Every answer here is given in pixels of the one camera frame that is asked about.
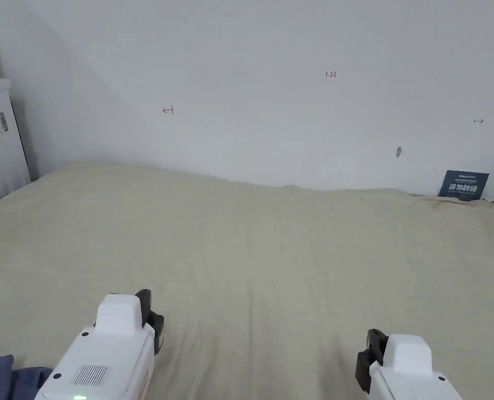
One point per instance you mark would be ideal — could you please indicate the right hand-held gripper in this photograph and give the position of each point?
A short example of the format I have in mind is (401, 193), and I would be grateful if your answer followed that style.
(409, 375)

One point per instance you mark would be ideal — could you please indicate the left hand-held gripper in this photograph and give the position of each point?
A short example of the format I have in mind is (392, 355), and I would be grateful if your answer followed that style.
(105, 358)

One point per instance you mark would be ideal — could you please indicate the bed with beige sheet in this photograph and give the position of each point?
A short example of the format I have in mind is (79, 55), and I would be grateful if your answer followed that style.
(246, 250)

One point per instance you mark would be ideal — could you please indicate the dark blue garment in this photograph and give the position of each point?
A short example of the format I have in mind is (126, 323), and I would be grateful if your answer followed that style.
(9, 381)

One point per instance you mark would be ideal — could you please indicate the dark blue printed card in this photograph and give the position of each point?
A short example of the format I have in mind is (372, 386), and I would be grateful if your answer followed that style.
(464, 186)

